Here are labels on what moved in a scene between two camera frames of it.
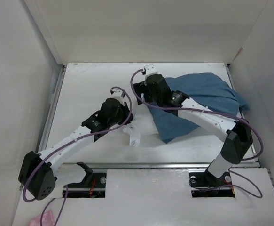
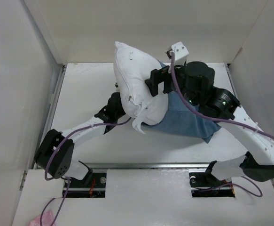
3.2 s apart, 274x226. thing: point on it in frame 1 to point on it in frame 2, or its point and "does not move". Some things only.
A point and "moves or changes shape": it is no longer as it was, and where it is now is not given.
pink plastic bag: x=47 y=220 does not move
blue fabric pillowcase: x=207 y=88 moves or changes shape
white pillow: x=143 y=123 to x=132 y=68
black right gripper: x=141 y=87 to x=157 y=76
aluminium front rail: x=121 y=165 does not move
